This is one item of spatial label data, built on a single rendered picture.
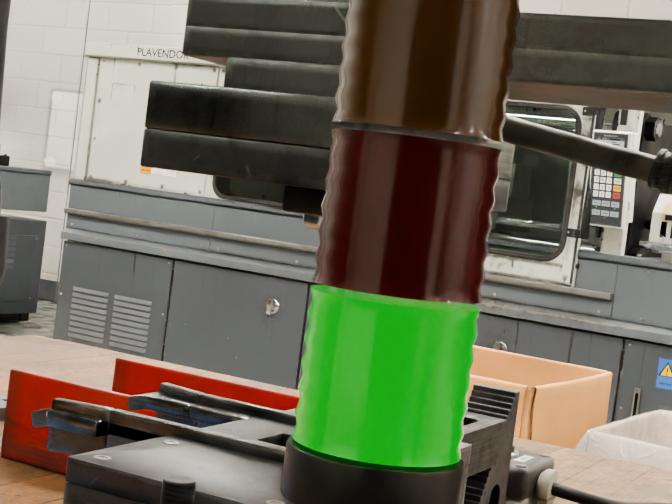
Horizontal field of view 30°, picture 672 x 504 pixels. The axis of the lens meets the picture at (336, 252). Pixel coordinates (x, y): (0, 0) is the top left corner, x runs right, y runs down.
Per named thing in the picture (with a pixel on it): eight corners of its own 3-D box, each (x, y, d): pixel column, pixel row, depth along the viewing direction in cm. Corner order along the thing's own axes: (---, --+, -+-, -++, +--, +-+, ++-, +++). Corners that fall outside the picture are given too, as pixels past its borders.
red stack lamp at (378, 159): (357, 277, 30) (375, 139, 30) (505, 301, 29) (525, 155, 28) (280, 278, 27) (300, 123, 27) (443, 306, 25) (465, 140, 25)
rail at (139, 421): (111, 459, 59) (117, 407, 59) (361, 525, 53) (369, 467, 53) (103, 461, 59) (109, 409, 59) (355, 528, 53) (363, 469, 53)
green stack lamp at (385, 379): (339, 419, 31) (356, 283, 30) (485, 451, 29) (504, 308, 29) (260, 438, 27) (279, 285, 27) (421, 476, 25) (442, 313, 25)
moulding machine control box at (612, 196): (577, 223, 498) (590, 127, 496) (595, 225, 517) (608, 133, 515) (622, 229, 488) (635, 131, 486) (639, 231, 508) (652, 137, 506)
